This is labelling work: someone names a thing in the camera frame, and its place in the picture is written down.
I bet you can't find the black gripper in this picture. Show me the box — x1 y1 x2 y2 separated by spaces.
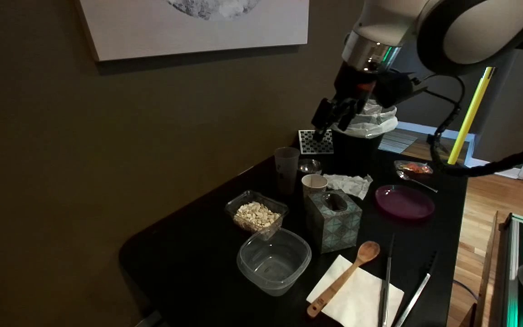
310 62 397 144

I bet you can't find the white trash bag bin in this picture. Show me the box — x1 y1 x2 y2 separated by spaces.
332 99 399 140

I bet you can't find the black waste bin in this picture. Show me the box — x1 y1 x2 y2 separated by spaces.
332 128 384 179

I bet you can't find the black white checkerboard card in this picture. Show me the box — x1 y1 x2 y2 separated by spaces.
295 128 335 159

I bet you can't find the small metal bowl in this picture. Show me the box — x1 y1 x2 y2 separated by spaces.
297 157 323 177

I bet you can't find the crumpled white napkin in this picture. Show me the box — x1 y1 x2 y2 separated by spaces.
321 173 373 202

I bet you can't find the white paper cup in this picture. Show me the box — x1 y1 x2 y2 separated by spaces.
299 173 330 200

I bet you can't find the dark translucent plastic cup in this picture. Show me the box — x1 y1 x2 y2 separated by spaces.
272 146 301 197

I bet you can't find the light blue framed panel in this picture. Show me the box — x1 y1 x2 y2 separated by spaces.
379 120 477 170

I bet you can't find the clear snack packet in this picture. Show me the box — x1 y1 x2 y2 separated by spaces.
392 159 435 179

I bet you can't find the teal patterned tissue box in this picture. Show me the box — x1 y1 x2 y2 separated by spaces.
303 188 364 255

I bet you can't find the metal spoon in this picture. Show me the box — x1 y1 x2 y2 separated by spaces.
395 170 439 197

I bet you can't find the purple plate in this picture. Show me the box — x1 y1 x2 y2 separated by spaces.
373 184 437 222

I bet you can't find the pile of white snack pieces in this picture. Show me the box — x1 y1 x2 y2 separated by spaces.
232 200 283 235

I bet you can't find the clear container holding snack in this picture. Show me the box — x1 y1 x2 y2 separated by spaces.
223 190 290 242

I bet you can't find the yellow green stick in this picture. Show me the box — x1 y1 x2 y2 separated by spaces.
444 66 495 168

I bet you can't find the empty clear plastic container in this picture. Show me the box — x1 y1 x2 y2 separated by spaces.
234 228 314 299

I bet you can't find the wooden spoon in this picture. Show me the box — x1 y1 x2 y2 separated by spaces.
304 240 383 320

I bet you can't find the black thin utensil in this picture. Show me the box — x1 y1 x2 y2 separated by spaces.
375 239 395 327

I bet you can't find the flat white paper napkin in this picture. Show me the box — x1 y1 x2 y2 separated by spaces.
304 255 406 327

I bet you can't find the silver thin utensil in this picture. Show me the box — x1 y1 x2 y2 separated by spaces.
392 253 439 327

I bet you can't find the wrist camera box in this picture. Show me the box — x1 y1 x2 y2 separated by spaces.
386 68 424 110

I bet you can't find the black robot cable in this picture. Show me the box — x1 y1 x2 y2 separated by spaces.
419 73 523 179

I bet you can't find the white wall picture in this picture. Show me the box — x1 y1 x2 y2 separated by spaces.
76 0 312 64

